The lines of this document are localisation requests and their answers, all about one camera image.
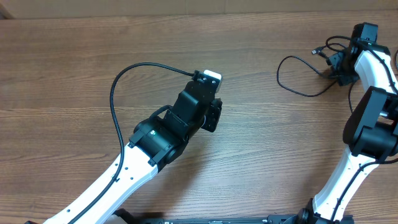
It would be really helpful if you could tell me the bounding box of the black thin USB cable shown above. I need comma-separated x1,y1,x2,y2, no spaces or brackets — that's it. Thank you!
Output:
347,49,398,114

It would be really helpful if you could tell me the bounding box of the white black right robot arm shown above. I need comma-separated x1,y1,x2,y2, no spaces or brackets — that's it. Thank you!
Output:
288,22,397,223

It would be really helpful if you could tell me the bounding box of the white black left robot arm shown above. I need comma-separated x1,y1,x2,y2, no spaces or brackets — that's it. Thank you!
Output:
44,79,222,224

